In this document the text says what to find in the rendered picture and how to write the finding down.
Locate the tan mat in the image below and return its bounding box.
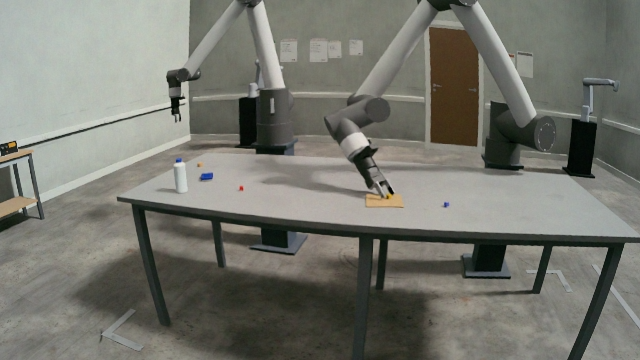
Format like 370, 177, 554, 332
366, 194, 404, 208

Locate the white plastic bottle with blue cap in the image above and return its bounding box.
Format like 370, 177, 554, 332
173, 158, 188, 193

